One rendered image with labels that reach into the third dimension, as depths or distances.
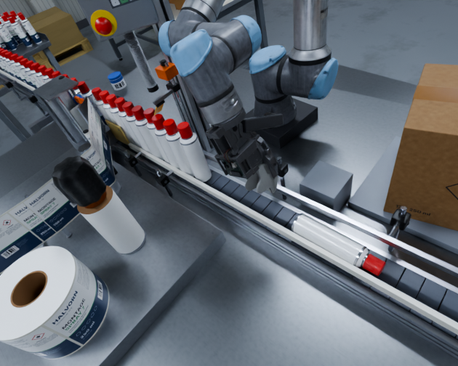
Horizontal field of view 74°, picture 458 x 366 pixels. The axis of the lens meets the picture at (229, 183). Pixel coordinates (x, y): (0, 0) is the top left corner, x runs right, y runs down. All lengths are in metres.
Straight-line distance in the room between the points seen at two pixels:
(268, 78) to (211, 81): 0.45
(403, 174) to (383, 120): 0.43
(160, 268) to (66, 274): 0.21
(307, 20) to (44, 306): 0.87
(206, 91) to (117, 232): 0.42
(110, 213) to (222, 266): 0.31
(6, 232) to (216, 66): 0.69
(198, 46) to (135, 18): 0.37
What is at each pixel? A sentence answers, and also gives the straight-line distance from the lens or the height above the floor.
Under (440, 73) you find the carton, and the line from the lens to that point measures 0.84.
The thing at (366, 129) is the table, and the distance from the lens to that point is 1.12.
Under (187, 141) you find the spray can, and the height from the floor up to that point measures 1.05.
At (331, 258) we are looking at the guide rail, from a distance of 0.71.
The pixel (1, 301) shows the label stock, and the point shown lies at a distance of 0.83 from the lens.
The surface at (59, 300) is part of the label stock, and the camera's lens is 0.73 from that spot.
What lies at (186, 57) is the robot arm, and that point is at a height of 1.33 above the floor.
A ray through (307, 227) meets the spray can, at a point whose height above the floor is 0.93.
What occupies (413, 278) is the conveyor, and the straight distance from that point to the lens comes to 0.76.
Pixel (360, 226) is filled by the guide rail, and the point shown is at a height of 0.96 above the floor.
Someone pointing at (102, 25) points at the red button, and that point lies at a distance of 0.87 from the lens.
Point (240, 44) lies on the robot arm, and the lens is 0.61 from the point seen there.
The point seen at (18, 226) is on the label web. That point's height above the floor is 1.01.
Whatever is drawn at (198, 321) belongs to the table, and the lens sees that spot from 0.79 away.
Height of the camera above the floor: 1.54
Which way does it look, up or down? 46 degrees down
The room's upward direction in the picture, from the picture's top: 18 degrees counter-clockwise
